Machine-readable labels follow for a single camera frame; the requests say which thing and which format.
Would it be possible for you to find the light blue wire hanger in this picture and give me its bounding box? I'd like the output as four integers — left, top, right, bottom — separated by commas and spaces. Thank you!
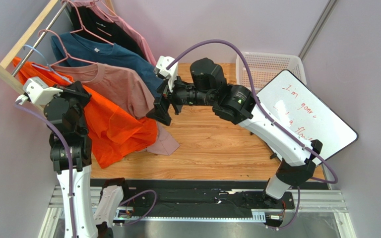
23, 44, 74, 83

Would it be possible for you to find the orange t-shirt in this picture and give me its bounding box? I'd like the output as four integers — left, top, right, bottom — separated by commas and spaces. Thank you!
17, 62, 158, 169

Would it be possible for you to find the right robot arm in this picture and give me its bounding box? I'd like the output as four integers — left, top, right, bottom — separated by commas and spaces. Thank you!
146, 56, 322, 200

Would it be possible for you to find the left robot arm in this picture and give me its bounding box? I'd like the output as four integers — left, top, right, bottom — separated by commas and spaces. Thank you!
44, 81, 128, 238

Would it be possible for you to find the pink hanger on blue shirt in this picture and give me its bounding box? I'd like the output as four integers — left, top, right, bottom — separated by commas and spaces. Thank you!
38, 30, 114, 67

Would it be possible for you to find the mauve pixel-print t-shirt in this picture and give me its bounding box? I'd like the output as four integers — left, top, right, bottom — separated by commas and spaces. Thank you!
50, 63, 181, 156

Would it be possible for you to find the blue t-shirt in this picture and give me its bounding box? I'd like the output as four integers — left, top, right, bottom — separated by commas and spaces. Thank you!
51, 32, 165, 100

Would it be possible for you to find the pink hanger on black shirt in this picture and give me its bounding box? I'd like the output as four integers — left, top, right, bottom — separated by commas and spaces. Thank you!
61, 0, 114, 46

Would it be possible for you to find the black t-shirt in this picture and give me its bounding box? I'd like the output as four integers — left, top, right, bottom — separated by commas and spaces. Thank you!
79, 6, 145, 59

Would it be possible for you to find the pink t-shirt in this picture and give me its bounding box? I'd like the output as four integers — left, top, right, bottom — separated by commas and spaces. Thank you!
74, 0, 157, 66

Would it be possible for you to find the metal rack rod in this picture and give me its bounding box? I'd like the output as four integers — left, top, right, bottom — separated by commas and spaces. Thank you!
11, 0, 70, 77

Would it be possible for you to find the white plastic basket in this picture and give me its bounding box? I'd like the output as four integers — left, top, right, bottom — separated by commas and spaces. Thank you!
236, 52, 307, 91

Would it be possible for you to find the whiteboard with red writing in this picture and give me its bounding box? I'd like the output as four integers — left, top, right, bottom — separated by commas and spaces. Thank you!
257, 70, 358, 161

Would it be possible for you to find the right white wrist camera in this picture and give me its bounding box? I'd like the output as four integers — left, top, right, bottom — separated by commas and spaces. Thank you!
154, 56, 178, 92

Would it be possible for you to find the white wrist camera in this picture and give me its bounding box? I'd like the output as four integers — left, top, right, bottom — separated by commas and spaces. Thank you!
14, 76, 63, 106
154, 56, 178, 92

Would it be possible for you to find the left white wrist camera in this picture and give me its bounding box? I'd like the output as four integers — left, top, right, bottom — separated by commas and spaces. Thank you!
14, 76, 63, 106

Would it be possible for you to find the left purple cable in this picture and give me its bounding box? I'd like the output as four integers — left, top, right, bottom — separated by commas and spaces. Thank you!
13, 102, 158, 238

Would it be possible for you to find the purple cable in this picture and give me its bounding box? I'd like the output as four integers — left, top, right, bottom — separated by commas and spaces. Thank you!
165, 39, 339, 231
13, 102, 158, 238

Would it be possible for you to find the wooden clothes rack frame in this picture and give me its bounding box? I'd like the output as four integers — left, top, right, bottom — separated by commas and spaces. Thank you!
0, 0, 115, 113

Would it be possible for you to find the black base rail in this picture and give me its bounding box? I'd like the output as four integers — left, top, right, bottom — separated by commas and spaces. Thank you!
91, 179, 329, 219

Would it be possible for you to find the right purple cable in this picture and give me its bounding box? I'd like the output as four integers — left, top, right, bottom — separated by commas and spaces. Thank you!
165, 39, 339, 231

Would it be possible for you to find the aluminium mounting frame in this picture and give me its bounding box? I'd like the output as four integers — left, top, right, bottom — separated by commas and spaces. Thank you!
38, 184, 357, 238

